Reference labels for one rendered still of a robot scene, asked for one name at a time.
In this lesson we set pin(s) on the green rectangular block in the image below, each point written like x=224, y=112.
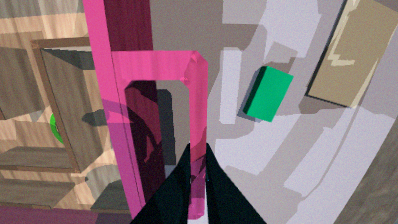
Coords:
x=267, y=93

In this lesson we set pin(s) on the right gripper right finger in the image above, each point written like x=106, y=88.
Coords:
x=230, y=205

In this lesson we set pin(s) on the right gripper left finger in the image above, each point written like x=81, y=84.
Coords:
x=165, y=206

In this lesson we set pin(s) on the beige flat board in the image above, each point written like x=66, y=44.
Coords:
x=356, y=45

